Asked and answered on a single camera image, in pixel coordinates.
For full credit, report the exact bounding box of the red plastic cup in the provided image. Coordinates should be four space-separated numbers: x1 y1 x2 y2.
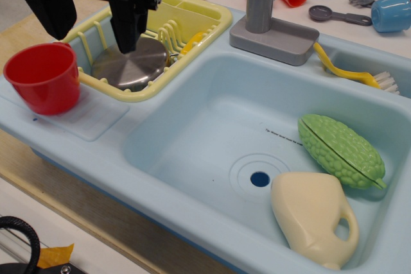
3 42 80 116

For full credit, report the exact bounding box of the light blue toy sink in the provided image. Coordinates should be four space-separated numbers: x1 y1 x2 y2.
1 27 410 273

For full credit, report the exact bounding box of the blue plastic cup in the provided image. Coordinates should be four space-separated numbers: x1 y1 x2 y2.
371 0 410 33

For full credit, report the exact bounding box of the stainless steel pot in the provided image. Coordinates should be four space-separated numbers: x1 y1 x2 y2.
91 37 170 92

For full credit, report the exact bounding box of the yellow dish drying rack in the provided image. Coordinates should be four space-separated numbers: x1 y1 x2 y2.
63 0 232 103

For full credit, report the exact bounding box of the yellow utensil in rack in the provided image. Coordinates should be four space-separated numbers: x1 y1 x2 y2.
179 31 206 56

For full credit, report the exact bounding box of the grey toy faucet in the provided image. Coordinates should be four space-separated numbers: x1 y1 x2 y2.
229 0 319 66

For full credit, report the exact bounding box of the grey toy spoon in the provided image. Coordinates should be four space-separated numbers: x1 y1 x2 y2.
308 5 372 26

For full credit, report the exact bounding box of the yellow tape piece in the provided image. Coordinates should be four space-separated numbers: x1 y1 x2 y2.
37 243 74 269

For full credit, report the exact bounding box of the black base with screw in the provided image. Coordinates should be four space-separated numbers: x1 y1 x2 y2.
1 263 85 274

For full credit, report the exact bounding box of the green toy bitter gourd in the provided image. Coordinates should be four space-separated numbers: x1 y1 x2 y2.
297 114 387 189

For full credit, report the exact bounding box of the cream toy detergent jug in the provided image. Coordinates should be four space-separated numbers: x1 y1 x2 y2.
271 172 360 270

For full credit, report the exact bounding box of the yellow dish brush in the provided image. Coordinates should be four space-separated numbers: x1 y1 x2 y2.
313 42 400 95

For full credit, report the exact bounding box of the black braided cable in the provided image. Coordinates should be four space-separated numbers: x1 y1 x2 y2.
0 216 41 269

